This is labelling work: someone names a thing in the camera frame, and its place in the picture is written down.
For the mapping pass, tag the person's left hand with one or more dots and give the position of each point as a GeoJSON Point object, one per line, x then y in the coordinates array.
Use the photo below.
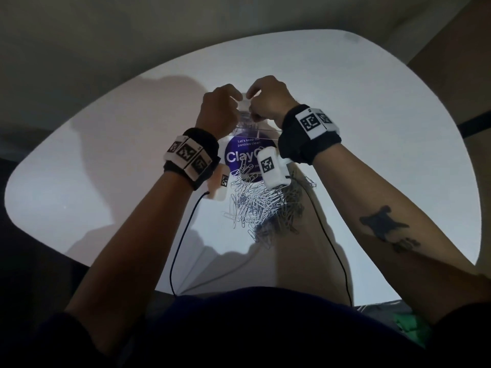
{"type": "Point", "coordinates": [218, 113]}

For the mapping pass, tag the person's right hand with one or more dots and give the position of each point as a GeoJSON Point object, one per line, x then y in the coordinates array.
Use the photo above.
{"type": "Point", "coordinates": [272, 101]}

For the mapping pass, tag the clear plastic two-compartment box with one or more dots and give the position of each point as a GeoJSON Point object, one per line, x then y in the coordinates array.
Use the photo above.
{"type": "Point", "coordinates": [255, 126]}

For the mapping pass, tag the pile of mixed paper clips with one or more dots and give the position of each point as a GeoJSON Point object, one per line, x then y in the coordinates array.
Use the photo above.
{"type": "Point", "coordinates": [264, 210]}

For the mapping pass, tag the person's right forearm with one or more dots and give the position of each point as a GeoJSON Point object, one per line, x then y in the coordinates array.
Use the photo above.
{"type": "Point", "coordinates": [402, 233]}

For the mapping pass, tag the person's left forearm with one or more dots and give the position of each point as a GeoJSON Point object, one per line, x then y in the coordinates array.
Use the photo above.
{"type": "Point", "coordinates": [130, 264]}

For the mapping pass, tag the person's dark blue clothing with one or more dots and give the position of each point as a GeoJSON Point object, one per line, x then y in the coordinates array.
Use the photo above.
{"type": "Point", "coordinates": [276, 333]}

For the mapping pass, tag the round purple sticker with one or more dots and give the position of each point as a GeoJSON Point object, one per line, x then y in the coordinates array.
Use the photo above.
{"type": "Point", "coordinates": [239, 155]}

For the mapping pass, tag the black right wristband with markers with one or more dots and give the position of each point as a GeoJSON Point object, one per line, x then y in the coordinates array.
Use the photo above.
{"type": "Point", "coordinates": [307, 136]}

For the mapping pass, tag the black wristband with markers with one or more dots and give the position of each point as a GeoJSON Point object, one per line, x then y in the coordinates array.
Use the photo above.
{"type": "Point", "coordinates": [307, 136]}
{"type": "Point", "coordinates": [192, 157]}

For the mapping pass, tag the black left wristband with markers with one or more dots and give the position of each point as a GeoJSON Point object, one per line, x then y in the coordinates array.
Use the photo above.
{"type": "Point", "coordinates": [192, 157]}

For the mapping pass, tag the black bar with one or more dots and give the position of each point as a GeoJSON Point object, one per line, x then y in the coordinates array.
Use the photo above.
{"type": "Point", "coordinates": [473, 125]}

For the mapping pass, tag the green object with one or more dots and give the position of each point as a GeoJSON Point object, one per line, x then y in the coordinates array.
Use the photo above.
{"type": "Point", "coordinates": [414, 329]}

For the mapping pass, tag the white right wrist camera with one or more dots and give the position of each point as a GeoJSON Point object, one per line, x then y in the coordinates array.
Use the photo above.
{"type": "Point", "coordinates": [273, 166]}

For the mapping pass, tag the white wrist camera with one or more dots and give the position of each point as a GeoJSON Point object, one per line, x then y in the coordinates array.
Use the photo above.
{"type": "Point", "coordinates": [219, 187]}
{"type": "Point", "coordinates": [273, 166]}

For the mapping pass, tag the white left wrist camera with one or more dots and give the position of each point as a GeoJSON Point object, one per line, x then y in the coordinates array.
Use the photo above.
{"type": "Point", "coordinates": [219, 187]}

